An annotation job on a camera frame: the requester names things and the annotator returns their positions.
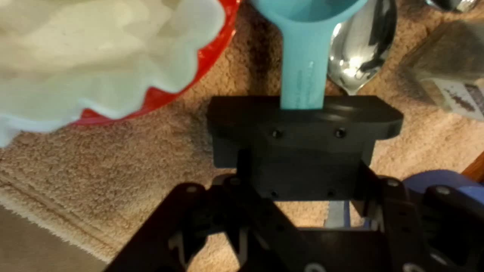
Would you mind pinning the glass salt shaker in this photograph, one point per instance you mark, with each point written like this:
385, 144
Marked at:
449, 70

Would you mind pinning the metal spoon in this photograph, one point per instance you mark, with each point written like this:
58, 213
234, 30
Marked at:
361, 50

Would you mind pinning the red bowl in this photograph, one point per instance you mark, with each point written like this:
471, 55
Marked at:
213, 55

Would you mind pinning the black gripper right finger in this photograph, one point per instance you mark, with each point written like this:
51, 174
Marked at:
434, 231

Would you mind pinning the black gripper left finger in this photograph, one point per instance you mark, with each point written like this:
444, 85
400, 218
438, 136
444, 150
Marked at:
192, 227

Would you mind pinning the white coffee filter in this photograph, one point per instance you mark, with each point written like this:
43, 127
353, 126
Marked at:
92, 55

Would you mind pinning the beige towel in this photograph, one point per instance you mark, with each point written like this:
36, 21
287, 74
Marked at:
127, 160

